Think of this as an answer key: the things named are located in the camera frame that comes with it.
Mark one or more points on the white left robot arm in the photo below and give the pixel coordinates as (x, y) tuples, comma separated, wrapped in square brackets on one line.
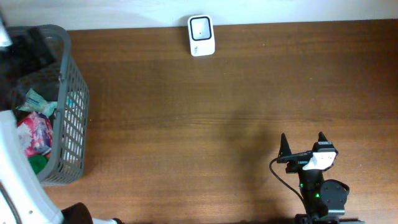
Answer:
[(23, 199)]

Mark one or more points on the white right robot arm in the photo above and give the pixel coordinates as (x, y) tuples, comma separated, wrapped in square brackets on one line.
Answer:
[(323, 200)]

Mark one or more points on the grey plastic basket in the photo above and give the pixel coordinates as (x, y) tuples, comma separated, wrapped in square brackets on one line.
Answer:
[(40, 58)]

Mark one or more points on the red purple tissue pack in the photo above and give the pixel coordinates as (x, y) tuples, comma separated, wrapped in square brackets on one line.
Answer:
[(35, 135)]

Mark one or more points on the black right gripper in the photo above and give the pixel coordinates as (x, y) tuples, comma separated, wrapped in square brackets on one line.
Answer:
[(296, 161)]

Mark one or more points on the white barcode scanner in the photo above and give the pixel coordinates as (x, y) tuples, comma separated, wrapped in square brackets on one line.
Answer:
[(201, 35)]

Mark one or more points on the green lid jar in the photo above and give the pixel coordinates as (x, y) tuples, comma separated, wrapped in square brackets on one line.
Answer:
[(38, 163)]

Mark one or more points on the mint green wipes pack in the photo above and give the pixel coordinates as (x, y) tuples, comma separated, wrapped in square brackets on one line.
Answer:
[(36, 103)]

